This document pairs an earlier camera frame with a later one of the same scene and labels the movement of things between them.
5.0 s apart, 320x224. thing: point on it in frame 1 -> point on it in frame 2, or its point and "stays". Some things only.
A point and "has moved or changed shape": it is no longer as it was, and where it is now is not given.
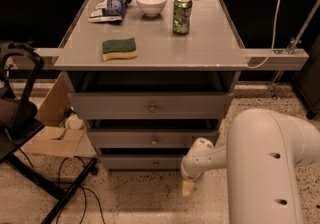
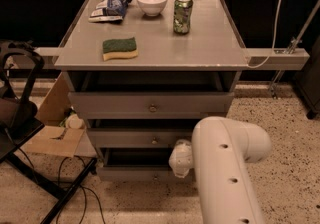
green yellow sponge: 119,49 stays
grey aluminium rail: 279,60 stays
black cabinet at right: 308,81 stays
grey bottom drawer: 141,161 has moved or changed shape
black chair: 19,67 stays
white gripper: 191,175 -> 181,159
